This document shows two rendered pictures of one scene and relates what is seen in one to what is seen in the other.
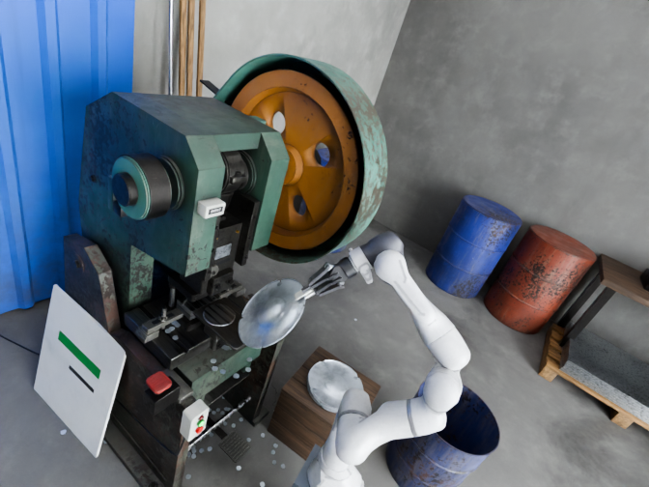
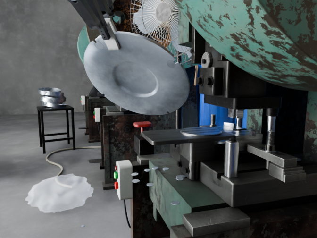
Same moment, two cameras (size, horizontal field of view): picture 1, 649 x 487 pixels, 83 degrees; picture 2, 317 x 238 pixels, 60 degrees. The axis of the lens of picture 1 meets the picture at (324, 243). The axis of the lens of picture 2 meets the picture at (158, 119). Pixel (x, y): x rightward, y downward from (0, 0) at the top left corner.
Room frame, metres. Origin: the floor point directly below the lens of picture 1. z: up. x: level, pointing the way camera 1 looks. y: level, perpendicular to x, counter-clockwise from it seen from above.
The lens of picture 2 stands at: (1.60, -0.35, 0.95)
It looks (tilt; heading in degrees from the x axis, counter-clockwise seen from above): 9 degrees down; 137
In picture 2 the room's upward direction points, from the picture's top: straight up
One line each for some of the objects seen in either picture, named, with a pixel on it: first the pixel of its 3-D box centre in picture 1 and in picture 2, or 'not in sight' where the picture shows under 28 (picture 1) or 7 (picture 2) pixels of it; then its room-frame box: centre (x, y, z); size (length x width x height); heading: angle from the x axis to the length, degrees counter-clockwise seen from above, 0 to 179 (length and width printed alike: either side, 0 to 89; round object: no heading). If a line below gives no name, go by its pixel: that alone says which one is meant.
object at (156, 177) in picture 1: (146, 188); not in sight; (0.93, 0.54, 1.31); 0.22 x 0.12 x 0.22; 64
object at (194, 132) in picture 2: (225, 332); (185, 153); (1.07, 0.26, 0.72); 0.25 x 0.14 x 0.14; 64
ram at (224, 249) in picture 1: (213, 251); (228, 46); (1.13, 0.38, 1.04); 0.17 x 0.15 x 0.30; 64
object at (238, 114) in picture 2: not in sight; (235, 111); (1.14, 0.41, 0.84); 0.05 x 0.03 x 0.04; 154
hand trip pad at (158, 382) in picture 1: (157, 387); (142, 131); (0.75, 0.36, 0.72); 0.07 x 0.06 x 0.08; 64
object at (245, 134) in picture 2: (199, 301); (235, 136); (1.15, 0.41, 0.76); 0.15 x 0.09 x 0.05; 154
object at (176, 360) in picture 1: (195, 316); (235, 161); (1.15, 0.42, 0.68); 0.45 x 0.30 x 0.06; 154
